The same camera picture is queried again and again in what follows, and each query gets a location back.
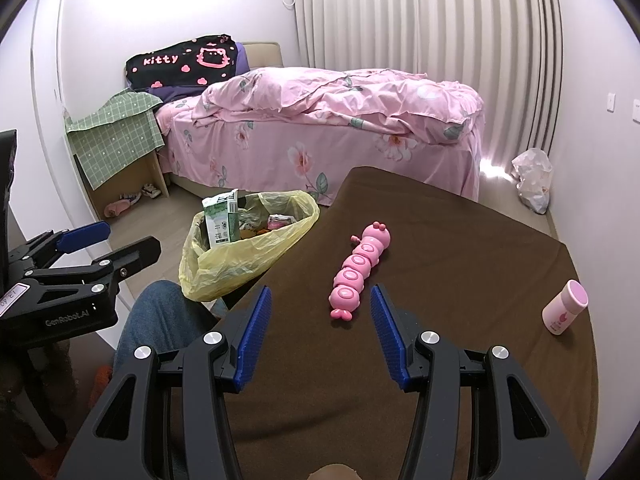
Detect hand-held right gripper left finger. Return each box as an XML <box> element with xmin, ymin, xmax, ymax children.
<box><xmin>62</xmin><ymin>284</ymin><xmax>273</xmax><ymax>480</ymax></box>

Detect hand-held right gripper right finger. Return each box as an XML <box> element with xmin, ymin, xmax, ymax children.
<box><xmin>370</xmin><ymin>284</ymin><xmax>586</xmax><ymax>480</ymax></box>

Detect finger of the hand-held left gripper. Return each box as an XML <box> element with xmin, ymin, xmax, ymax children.
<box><xmin>7</xmin><ymin>221</ymin><xmax>112</xmax><ymax>273</ymax></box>
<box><xmin>25</xmin><ymin>236</ymin><xmax>162</xmax><ymax>297</ymax></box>

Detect yellow plastic bag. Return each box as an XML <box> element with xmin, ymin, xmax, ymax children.
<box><xmin>179</xmin><ymin>190</ymin><xmax>321</xmax><ymax>302</ymax></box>

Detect green white packet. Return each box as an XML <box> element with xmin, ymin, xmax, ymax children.
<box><xmin>201</xmin><ymin>188</ymin><xmax>242</xmax><ymax>250</ymax></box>

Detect person's leg in jeans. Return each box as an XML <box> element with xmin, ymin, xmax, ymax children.
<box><xmin>112</xmin><ymin>281</ymin><xmax>226</xmax><ymax>376</ymax></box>

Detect white dark shoes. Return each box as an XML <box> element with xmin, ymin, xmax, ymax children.
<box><xmin>120</xmin><ymin>183</ymin><xmax>162</xmax><ymax>203</ymax></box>

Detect pink caterpillar toy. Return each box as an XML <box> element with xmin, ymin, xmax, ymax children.
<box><xmin>328</xmin><ymin>221</ymin><xmax>391</xmax><ymax>322</ymax></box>

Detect wooden nightstand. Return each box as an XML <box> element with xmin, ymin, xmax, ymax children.
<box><xmin>75</xmin><ymin>152</ymin><xmax>171</xmax><ymax>201</ymax></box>

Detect brown tablecloth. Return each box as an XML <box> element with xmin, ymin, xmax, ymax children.
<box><xmin>215</xmin><ymin>166</ymin><xmax>601</xmax><ymax>480</ymax></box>

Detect green checked cloth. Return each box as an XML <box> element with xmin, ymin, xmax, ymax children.
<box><xmin>66</xmin><ymin>87</ymin><xmax>166</xmax><ymax>191</ymax></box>

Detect pink bottle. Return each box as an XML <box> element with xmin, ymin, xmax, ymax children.
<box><xmin>542</xmin><ymin>280</ymin><xmax>588</xmax><ymax>337</ymax></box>

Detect pink floral bed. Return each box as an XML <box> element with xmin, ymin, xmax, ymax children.
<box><xmin>155</xmin><ymin>67</ymin><xmax>486</xmax><ymax>206</ymax></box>

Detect black Hello Kitty pillow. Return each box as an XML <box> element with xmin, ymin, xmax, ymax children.
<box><xmin>125</xmin><ymin>34</ymin><xmax>241</xmax><ymax>93</ymax></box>

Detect white plastic bag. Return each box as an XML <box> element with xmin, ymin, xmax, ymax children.
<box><xmin>510</xmin><ymin>147</ymin><xmax>553</xmax><ymax>213</ymax></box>

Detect pink floral duvet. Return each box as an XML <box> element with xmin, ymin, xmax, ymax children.
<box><xmin>192</xmin><ymin>67</ymin><xmax>486</xmax><ymax>146</ymax></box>

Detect beige headboard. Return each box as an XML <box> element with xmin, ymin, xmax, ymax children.
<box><xmin>242</xmin><ymin>41</ymin><xmax>285</xmax><ymax>70</ymax></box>

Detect white pleated curtain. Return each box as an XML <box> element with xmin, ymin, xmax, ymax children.
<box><xmin>295</xmin><ymin>0</ymin><xmax>563</xmax><ymax>171</ymax></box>

